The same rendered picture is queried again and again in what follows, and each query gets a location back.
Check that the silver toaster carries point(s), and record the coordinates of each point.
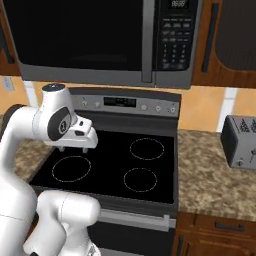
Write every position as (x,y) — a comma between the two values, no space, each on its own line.
(238,143)

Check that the black and silver microwave oven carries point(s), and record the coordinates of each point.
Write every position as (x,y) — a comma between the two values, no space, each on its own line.
(100,40)

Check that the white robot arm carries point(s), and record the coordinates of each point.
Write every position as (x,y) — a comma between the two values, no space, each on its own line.
(13,186)

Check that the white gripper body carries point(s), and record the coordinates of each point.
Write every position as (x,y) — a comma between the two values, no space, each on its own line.
(80,141)

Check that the white wall outlet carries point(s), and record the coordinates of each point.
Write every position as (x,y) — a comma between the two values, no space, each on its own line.
(8,83)

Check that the wooden drawer front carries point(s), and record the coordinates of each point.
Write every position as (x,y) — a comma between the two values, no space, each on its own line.
(206,226)

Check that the black microwave door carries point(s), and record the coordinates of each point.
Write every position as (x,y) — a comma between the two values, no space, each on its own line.
(76,33)

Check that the wooden base cabinet door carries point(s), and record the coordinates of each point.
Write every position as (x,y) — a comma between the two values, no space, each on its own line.
(213,248)

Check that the black oven door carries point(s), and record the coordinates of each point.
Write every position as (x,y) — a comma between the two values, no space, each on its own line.
(133,241)

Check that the black glass-top stove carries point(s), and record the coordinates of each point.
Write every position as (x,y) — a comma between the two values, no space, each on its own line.
(113,166)

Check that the silver stove knob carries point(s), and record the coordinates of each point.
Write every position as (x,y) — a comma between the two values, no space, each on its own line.
(97,104)
(144,107)
(158,108)
(172,109)
(84,103)

